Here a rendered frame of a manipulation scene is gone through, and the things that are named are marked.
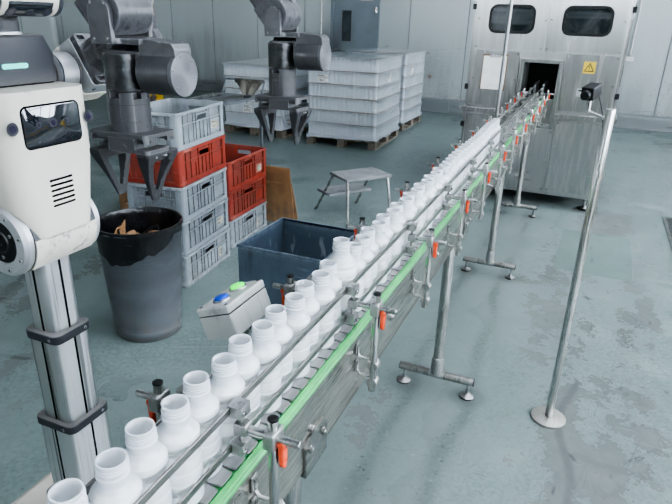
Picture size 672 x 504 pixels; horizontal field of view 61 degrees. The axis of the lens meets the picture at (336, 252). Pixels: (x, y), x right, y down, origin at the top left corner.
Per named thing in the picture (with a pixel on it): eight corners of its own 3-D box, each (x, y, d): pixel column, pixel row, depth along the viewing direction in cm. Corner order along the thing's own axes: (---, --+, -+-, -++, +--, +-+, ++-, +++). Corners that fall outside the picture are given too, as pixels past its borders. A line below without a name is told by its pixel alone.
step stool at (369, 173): (356, 202, 555) (358, 160, 539) (392, 221, 506) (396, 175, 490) (313, 208, 533) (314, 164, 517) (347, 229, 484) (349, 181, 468)
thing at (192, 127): (179, 152, 337) (176, 114, 329) (118, 146, 347) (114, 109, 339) (225, 134, 391) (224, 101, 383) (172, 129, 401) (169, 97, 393)
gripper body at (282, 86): (269, 101, 126) (268, 65, 123) (311, 104, 122) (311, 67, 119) (253, 104, 120) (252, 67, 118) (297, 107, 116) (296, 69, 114)
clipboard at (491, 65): (503, 91, 536) (508, 54, 524) (478, 89, 544) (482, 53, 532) (504, 90, 539) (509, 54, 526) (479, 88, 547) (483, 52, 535)
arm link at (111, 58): (121, 43, 81) (91, 44, 76) (161, 45, 79) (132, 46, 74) (126, 93, 84) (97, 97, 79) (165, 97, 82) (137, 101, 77)
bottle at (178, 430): (154, 508, 81) (142, 412, 74) (174, 477, 86) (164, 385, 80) (193, 516, 80) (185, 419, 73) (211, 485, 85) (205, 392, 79)
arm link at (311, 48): (284, 6, 119) (263, 5, 111) (335, 6, 114) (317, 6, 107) (285, 66, 123) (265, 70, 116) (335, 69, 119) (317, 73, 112)
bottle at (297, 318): (276, 366, 114) (275, 291, 108) (304, 361, 116) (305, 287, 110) (283, 383, 109) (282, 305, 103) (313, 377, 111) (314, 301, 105)
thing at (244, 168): (229, 193, 417) (228, 163, 409) (181, 186, 430) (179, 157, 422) (267, 174, 470) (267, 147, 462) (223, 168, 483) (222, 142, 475)
